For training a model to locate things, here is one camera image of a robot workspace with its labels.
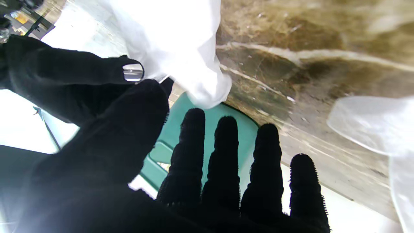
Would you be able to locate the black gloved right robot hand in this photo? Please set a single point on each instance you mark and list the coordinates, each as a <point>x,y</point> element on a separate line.
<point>58,77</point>

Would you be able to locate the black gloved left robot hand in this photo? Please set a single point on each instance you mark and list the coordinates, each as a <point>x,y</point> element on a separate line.
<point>97,181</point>

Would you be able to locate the translucent white disposable glove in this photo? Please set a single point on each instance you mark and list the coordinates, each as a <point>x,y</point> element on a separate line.
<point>372,126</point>
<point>174,38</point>
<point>404,194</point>

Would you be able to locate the green plastic basket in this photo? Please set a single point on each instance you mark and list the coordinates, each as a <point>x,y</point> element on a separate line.
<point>210,113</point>

